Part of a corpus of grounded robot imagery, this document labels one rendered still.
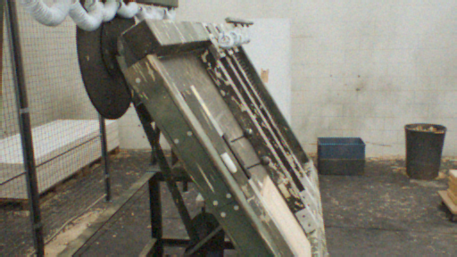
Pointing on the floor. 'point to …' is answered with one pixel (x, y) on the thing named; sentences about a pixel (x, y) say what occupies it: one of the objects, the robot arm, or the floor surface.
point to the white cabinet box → (272, 57)
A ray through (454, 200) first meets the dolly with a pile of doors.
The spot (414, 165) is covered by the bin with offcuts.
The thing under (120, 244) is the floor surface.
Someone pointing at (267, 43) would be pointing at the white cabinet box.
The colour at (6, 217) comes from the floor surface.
